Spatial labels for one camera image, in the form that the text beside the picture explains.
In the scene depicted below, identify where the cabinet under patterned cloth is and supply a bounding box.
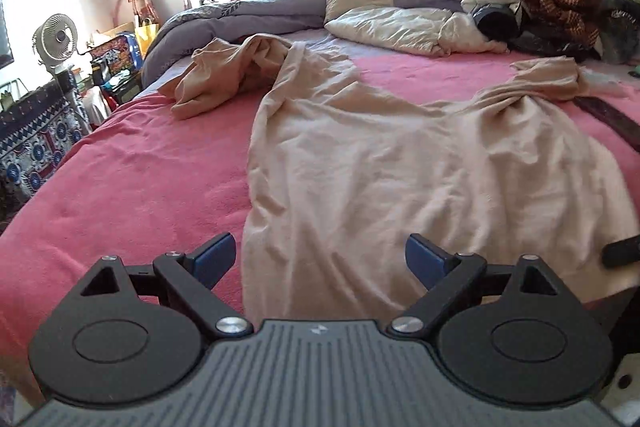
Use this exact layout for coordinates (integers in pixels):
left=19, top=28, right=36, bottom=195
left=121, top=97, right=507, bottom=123
left=0, top=77, right=93, bottom=208

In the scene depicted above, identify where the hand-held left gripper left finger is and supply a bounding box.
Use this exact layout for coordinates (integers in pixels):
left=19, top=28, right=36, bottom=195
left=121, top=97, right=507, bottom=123
left=80, top=232, right=253, bottom=338

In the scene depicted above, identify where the pink blanket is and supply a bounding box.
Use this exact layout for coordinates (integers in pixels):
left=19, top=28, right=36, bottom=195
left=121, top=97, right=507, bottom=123
left=0, top=52, right=640, bottom=408

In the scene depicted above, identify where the crumpled beige garment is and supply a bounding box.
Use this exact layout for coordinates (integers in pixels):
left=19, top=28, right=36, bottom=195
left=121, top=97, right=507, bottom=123
left=159, top=34, right=296, bottom=122

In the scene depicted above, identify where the beige long sleeve shirt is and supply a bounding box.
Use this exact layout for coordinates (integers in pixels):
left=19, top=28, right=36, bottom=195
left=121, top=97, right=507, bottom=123
left=241, top=41, right=640, bottom=325

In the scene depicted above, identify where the white desk fan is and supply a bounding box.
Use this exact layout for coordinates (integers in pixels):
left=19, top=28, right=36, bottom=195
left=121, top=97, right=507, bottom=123
left=31, top=13, right=81, bottom=78

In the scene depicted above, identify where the grey furry cloth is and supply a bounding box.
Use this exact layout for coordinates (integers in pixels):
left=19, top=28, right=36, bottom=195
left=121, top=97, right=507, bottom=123
left=597, top=9, right=640, bottom=65

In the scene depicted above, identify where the yellow bag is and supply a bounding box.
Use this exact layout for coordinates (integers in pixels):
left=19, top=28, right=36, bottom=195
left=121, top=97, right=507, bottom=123
left=134, top=18, right=160, bottom=58

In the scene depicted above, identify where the grey quilt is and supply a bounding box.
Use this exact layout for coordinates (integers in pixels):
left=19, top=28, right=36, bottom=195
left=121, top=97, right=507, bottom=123
left=141, top=0, right=331, bottom=90

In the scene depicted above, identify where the lavender bed sheet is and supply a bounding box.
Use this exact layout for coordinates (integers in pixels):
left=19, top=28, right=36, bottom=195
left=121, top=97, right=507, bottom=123
left=142, top=29, right=363, bottom=102

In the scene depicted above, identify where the phone in dark red case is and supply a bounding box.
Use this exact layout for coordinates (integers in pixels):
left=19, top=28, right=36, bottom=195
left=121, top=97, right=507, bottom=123
left=572, top=94, right=640, bottom=148

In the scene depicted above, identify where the dark rolled garment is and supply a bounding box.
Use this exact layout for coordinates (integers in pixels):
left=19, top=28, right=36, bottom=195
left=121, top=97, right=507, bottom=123
left=472, top=2, right=523, bottom=42

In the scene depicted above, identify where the red and white cloth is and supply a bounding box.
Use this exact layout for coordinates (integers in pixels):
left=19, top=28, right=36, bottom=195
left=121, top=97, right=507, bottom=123
left=82, top=84, right=121, bottom=132

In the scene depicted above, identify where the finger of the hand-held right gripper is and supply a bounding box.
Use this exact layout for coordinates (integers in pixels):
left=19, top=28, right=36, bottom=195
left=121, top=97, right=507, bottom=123
left=602, top=237, right=640, bottom=269

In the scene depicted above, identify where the colourful printed box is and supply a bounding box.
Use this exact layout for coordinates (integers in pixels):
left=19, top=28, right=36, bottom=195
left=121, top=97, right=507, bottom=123
left=89, top=32, right=143, bottom=72

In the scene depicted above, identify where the black box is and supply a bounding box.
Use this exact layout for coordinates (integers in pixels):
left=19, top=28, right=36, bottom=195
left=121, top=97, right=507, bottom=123
left=92, top=57, right=143, bottom=108

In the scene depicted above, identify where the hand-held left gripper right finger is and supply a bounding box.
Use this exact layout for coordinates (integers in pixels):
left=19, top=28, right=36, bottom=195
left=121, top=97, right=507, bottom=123
left=389, top=233, right=561, bottom=337

